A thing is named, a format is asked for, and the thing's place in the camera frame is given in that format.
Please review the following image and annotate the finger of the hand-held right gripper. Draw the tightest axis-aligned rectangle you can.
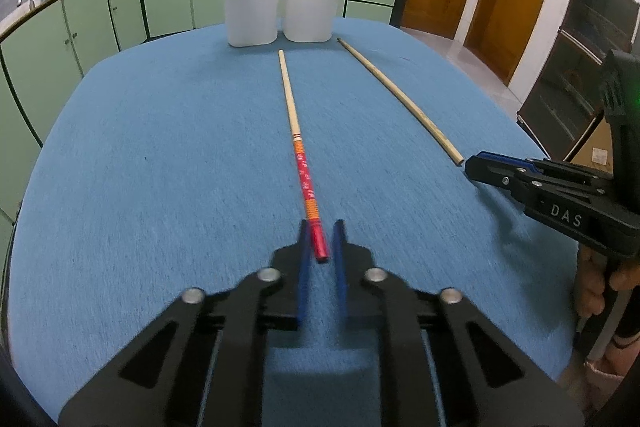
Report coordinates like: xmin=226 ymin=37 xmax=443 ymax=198
xmin=464 ymin=151 xmax=543 ymax=208
xmin=517 ymin=157 xmax=615 ymax=195

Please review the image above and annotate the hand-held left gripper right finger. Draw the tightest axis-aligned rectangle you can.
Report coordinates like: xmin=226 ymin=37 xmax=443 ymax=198
xmin=331 ymin=219 xmax=584 ymax=427

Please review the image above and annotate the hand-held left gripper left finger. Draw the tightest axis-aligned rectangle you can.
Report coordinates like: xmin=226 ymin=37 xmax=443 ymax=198
xmin=57 ymin=220 xmax=311 ymax=427

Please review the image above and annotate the red floral chopstick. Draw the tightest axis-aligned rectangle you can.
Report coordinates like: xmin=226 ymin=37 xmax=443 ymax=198
xmin=277 ymin=49 xmax=331 ymax=264

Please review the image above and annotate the plain bamboo chopstick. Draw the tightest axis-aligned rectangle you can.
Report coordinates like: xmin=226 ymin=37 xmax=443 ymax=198
xmin=337 ymin=37 xmax=464 ymax=167

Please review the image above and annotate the person's right hand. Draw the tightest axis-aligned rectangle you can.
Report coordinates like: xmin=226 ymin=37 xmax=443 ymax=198
xmin=574 ymin=246 xmax=640 ymax=319

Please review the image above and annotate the brown cardboard box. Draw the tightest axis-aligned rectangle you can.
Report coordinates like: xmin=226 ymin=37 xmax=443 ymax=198
xmin=564 ymin=116 xmax=616 ymax=168

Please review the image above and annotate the black glass oven cabinet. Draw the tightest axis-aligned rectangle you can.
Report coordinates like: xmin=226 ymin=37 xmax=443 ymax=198
xmin=516 ymin=0 xmax=640 ymax=168

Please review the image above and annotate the blue tablecloth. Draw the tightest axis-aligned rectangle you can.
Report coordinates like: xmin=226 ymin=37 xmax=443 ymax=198
xmin=7 ymin=17 xmax=582 ymax=427

